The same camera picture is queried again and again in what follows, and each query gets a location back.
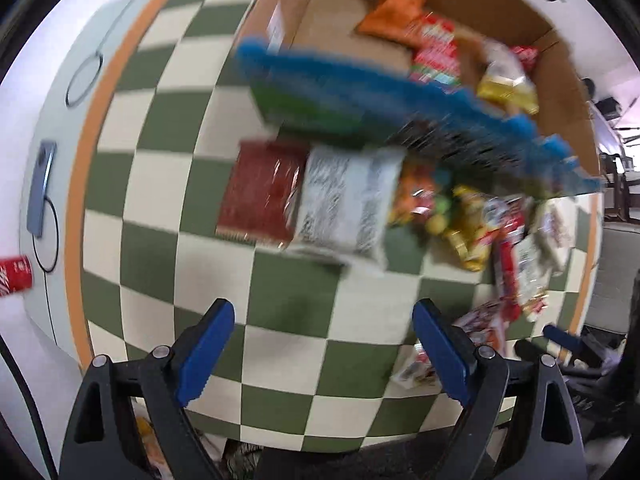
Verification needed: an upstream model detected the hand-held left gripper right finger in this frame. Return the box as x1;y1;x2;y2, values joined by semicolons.
412;298;588;480

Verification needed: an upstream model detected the cardboard box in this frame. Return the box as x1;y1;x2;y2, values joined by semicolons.
235;0;603;181

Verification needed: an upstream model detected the thin black cable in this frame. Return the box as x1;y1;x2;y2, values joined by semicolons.
30;195;88;376

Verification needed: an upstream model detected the orange snack packet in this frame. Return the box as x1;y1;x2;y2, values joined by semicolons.
356;0;426;51

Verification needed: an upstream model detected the thick black cable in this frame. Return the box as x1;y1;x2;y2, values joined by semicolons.
0;335;56;480

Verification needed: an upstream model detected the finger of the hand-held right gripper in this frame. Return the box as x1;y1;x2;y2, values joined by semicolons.
514;339;571;376
542;324;603;368

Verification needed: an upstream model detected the blue smartphone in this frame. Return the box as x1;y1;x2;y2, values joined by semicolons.
26;140;58;238

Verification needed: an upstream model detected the small red snack packet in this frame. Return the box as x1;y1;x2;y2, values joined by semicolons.
510;45;541;68

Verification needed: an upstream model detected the green white checkered mat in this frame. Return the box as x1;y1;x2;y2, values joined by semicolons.
65;0;603;453

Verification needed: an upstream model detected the yellow snack packet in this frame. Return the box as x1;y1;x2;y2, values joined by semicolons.
475;45;541;116

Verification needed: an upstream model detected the white black-print snack packet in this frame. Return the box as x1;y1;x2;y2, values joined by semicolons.
290;145;406;268

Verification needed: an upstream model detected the grey cable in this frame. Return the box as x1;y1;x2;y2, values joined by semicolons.
65;0;146;108

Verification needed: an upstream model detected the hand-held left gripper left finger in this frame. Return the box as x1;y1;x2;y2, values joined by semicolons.
59;298;236;480

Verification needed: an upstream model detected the red soda can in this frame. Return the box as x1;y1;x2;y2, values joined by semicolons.
0;255;35;301

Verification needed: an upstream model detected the pile of assorted snacks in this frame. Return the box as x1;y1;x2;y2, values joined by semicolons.
387;160;576;391

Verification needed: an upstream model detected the red green snack packet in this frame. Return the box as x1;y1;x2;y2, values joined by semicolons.
407;12;461;91

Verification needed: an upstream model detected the dark red snack packet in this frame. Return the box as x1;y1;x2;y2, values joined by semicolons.
216;140;311;248

